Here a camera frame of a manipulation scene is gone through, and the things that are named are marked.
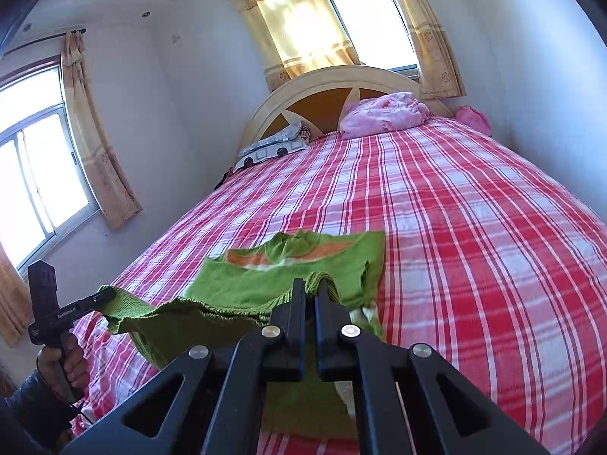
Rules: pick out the dark curtain rod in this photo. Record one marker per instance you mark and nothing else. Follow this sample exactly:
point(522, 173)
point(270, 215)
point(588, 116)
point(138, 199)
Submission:
point(42, 40)

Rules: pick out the yellow curtain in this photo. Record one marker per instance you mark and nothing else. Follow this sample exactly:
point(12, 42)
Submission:
point(294, 19)
point(431, 42)
point(12, 303)
point(99, 142)

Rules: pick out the window behind headboard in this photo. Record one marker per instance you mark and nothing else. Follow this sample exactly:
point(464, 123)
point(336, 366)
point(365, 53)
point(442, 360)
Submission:
point(370, 23)

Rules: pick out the white grey pillow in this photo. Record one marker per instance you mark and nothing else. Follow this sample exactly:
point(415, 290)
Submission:
point(272, 147)

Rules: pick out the person's left forearm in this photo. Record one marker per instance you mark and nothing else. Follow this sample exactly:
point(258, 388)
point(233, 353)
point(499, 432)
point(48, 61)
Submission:
point(33, 412)

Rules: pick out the pink cushion beside bed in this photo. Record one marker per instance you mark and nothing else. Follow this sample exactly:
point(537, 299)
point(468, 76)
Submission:
point(472, 118)

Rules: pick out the dark object beside bed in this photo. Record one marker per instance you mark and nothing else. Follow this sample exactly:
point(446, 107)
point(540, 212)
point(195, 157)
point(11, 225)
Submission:
point(223, 177)

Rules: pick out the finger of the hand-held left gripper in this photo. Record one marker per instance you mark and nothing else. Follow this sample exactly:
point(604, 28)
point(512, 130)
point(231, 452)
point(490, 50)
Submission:
point(97, 297)

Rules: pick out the large side window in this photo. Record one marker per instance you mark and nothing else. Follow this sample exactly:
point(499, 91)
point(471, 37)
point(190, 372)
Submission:
point(42, 166)

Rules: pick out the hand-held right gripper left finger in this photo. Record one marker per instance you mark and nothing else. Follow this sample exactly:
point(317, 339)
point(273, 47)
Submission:
point(294, 315)

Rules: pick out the bed with red plaid sheet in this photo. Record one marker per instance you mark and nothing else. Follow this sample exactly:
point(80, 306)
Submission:
point(464, 246)

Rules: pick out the pink folded quilt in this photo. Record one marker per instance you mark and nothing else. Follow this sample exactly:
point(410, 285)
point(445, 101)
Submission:
point(384, 113)

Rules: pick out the person's left hand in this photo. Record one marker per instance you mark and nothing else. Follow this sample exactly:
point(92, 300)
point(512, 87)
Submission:
point(76, 360)

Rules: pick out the cream wooden headboard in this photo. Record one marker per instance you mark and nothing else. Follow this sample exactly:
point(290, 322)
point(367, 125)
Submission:
point(332, 78)

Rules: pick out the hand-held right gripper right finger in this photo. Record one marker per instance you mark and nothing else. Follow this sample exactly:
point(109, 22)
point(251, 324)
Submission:
point(328, 315)

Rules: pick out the green orange striped knit sweater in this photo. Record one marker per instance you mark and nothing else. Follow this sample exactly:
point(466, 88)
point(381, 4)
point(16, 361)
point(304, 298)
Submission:
point(246, 284)

